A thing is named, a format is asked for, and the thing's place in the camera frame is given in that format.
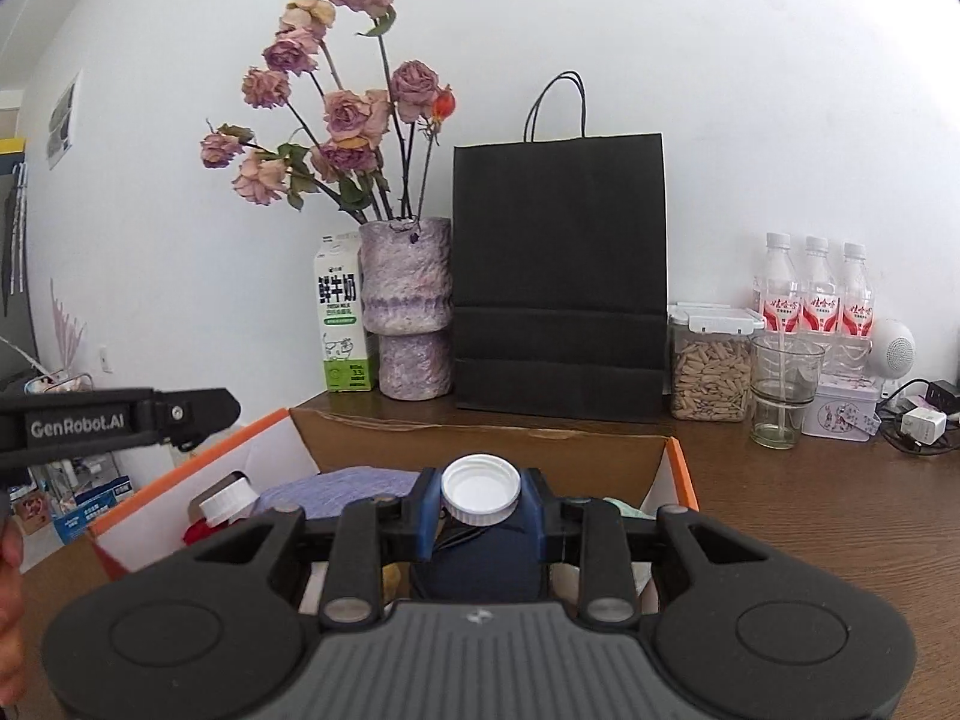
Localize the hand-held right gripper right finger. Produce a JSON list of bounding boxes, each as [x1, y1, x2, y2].
[[520, 467, 751, 625]]

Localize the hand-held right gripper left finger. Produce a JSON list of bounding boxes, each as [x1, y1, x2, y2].
[[191, 467, 445, 629]]

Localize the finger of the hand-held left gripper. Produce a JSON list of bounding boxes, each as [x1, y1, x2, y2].
[[154, 388, 242, 451]]

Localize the navy zip case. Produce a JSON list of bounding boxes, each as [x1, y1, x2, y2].
[[411, 521, 545, 605]]

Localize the red cardboard box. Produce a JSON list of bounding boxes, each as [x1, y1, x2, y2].
[[86, 406, 700, 595]]

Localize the purple woven fabric pouch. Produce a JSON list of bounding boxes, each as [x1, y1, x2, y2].
[[255, 467, 425, 522]]

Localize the white threaded bottle cap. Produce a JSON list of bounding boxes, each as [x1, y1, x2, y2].
[[199, 480, 257, 528]]

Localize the person's left hand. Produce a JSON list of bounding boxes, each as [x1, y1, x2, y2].
[[0, 517, 28, 691]]

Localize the blue white packet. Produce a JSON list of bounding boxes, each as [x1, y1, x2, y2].
[[52, 476, 140, 542]]

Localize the pink dried grass sprig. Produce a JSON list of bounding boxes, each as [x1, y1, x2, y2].
[[49, 277, 87, 374]]

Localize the white green milk carton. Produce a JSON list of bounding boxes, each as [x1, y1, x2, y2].
[[313, 234, 377, 393]]

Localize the dark tall panel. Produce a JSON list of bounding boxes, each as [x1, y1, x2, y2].
[[0, 139, 32, 362]]

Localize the purple textured vase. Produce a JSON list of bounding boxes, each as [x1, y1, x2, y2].
[[358, 216, 455, 401]]

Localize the clear jar of seeds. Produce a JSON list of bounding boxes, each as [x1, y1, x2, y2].
[[667, 302, 764, 422]]

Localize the black paper bag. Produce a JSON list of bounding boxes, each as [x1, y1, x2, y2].
[[452, 71, 668, 425]]

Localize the clear glass cup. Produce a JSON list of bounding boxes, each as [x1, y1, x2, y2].
[[750, 334, 826, 451]]

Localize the white printed tin box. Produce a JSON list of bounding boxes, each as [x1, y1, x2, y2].
[[801, 373, 884, 442]]

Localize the dried pink rose bouquet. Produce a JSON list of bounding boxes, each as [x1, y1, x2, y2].
[[199, 0, 458, 227]]

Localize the white round speaker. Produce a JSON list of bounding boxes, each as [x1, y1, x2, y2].
[[870, 319, 917, 398]]

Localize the white charger adapter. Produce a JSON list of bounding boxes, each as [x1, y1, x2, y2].
[[900, 406, 947, 445]]

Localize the metal wire storage rack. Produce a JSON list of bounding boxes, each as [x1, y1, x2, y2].
[[0, 371, 140, 545]]

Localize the wall poster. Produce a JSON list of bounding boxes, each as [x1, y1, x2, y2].
[[45, 71, 82, 170]]

